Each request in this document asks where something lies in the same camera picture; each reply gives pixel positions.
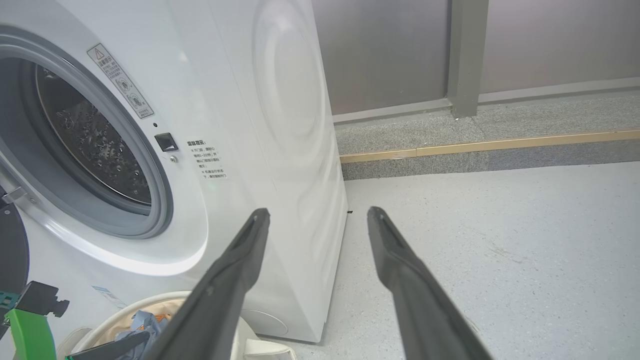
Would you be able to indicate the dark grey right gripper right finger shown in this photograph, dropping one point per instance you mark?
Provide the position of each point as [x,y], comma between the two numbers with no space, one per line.
[425,310]

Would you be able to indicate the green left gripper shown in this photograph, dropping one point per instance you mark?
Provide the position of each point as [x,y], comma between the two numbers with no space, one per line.
[30,335]

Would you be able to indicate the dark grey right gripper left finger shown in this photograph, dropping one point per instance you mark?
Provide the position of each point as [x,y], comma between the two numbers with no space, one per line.
[215,310]

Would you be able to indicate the blue bear-print clothing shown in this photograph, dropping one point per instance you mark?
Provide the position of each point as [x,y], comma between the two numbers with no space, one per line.
[142,322]

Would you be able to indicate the black round washing machine door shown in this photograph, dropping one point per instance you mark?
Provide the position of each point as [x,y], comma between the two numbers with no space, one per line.
[12,250]

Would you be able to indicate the cream fabric laundry basket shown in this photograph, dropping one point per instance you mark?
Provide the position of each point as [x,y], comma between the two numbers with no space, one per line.
[260,350]

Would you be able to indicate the white washing machine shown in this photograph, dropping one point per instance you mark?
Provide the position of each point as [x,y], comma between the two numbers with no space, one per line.
[280,150]

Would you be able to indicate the black door latch socket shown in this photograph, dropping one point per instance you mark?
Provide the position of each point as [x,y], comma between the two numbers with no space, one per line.
[166,142]

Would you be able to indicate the steel washing machine drum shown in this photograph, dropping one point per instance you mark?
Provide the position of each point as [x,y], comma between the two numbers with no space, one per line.
[90,140]

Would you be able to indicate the grey rubber door gasket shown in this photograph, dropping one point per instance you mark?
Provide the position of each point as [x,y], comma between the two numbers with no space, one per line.
[20,140]

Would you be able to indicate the blue energy label sticker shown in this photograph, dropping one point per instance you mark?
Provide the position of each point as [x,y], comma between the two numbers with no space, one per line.
[107,295]

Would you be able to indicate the text instruction sticker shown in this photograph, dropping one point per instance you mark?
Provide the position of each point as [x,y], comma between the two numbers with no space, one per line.
[207,160]

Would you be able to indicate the brass floor strip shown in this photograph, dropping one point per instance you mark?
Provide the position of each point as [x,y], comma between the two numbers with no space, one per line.
[500,145]

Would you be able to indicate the warning sticker with triangle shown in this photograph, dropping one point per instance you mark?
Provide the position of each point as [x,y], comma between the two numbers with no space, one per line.
[120,80]

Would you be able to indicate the grey pillar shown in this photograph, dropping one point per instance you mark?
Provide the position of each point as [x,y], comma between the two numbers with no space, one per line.
[467,50]

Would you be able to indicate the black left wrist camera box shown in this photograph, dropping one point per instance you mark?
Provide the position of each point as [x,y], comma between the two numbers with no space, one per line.
[37,297]

